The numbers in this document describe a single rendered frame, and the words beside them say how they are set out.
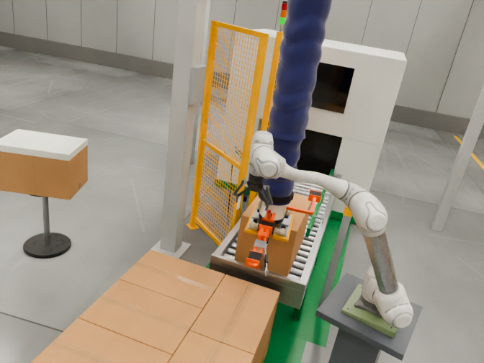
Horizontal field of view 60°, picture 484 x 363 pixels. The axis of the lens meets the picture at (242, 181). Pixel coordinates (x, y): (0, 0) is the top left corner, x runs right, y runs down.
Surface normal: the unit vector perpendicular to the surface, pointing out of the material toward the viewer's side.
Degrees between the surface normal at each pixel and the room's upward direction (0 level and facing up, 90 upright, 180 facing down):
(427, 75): 90
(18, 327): 0
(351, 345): 90
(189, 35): 90
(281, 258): 90
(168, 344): 0
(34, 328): 0
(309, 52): 104
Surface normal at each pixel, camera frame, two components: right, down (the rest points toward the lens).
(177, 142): -0.32, 0.34
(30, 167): -0.03, 0.40
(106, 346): 0.15, -0.91
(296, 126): 0.36, 0.58
